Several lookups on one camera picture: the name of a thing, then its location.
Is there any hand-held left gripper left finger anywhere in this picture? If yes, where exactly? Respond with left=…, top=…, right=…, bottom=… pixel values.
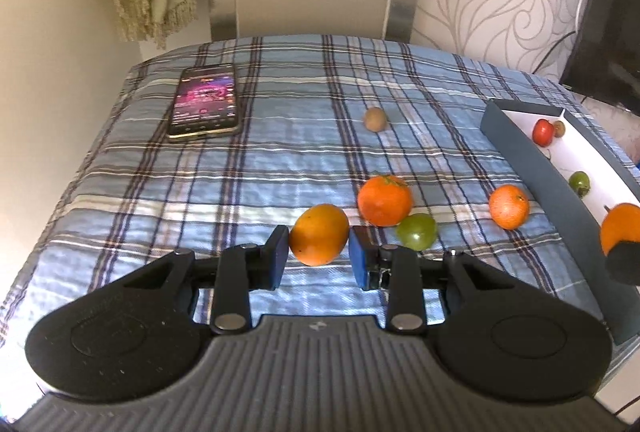
left=117, top=226, right=291, bottom=334

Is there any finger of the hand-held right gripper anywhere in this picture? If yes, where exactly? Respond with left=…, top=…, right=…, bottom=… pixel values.
left=605, top=240, right=640, bottom=286

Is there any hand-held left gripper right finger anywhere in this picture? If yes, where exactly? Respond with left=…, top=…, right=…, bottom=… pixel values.
left=348, top=227, right=523, bottom=334

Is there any yellowish orange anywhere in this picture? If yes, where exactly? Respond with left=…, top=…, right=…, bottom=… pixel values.
left=289, top=204, right=350, bottom=267

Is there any large mandarin orange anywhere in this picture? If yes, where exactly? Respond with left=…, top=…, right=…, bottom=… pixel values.
left=357, top=174, right=414, bottom=228

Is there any light green apple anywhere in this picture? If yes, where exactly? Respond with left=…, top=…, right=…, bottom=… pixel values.
left=396, top=213, right=438, bottom=251

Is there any small dark green fruit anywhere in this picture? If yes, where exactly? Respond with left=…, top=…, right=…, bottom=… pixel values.
left=569, top=171, right=591, bottom=198

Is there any dark box with white inside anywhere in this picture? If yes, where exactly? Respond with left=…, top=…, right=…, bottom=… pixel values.
left=481, top=99, right=640, bottom=347

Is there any small orange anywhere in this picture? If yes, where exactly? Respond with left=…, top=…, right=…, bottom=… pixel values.
left=488, top=184, right=530, bottom=230

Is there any red apple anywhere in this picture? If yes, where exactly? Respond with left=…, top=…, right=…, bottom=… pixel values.
left=532, top=118, right=556, bottom=146

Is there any blue plaid blanket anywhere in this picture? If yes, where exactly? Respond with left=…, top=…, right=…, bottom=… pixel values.
left=0, top=34, right=640, bottom=348

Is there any black smartphone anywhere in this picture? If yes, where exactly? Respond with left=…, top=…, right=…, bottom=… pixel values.
left=166, top=63, right=244, bottom=143

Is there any black flat television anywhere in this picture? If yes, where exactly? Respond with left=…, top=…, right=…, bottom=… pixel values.
left=559, top=0, right=640, bottom=115

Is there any black television cable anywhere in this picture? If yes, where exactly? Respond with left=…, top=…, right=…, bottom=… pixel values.
left=532, top=29, right=578, bottom=75

